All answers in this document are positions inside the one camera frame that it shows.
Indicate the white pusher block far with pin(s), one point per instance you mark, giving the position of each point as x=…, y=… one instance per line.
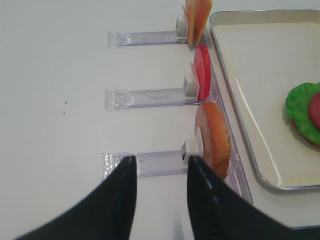
x=182, y=25

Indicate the brown meat patty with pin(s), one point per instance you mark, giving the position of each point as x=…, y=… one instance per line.
x=314, y=110

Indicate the red tomato slice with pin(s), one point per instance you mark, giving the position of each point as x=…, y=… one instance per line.
x=201, y=71

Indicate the bottom bread slice on tray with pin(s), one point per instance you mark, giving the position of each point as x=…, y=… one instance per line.
x=313, y=143

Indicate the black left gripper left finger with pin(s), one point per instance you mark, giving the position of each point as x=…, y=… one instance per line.
x=107, y=213

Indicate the white pusher block middle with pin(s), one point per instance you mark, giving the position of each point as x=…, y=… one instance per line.
x=190, y=86

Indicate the green lettuce leaf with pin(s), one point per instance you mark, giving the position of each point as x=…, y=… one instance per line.
x=297, y=108

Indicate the white pusher block near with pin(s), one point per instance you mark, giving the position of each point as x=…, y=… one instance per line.
x=189, y=149

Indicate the silver metal tray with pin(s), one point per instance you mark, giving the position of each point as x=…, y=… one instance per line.
x=263, y=54

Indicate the orange cheese slices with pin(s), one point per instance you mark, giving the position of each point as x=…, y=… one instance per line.
x=197, y=13

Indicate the orange bread slice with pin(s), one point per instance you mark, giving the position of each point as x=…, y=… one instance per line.
x=215, y=137

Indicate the white pusher block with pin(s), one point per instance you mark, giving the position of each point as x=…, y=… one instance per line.
x=190, y=86
x=189, y=149
x=182, y=25

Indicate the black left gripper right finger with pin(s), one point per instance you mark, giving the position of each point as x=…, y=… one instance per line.
x=217, y=213

